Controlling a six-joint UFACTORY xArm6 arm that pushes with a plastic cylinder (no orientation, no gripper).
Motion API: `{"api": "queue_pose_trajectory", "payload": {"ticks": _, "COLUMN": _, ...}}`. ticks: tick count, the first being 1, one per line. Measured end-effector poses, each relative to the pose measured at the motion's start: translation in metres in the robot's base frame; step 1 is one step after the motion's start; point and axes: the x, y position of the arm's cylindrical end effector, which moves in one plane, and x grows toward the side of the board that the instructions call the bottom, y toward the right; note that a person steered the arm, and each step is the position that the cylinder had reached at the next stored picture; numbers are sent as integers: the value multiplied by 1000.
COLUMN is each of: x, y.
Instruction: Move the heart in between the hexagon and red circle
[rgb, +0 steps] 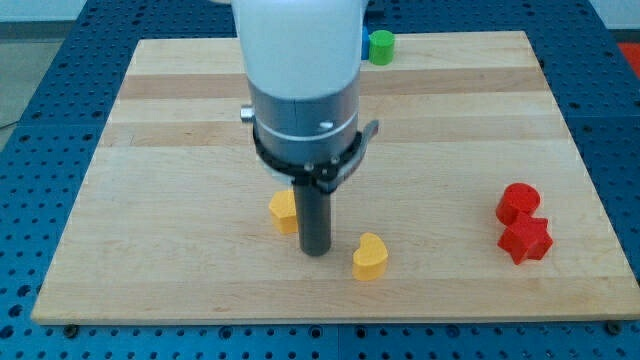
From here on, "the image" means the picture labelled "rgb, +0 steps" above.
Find red star block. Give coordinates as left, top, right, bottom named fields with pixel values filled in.
left=497, top=213, right=553, bottom=265

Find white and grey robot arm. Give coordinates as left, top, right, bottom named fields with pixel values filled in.
left=230, top=0, right=379, bottom=256

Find black clamp ring mount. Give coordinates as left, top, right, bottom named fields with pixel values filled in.
left=252, top=120, right=379, bottom=194

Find yellow heart block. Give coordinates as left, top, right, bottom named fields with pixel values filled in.
left=352, top=232, right=389, bottom=281

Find yellow hexagon block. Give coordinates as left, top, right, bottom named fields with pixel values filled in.
left=268, top=190, right=298, bottom=234

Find wooden board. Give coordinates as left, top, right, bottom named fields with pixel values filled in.
left=32, top=31, right=639, bottom=325

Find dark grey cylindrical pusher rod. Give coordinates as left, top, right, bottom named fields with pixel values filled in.
left=293, top=185, right=332, bottom=257

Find blue block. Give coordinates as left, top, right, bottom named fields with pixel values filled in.
left=361, top=25, right=370, bottom=60

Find red cylinder block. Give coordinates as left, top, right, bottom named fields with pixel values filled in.
left=495, top=183, right=541, bottom=225

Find green cylinder block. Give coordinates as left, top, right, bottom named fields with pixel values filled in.
left=369, top=30, right=395, bottom=66

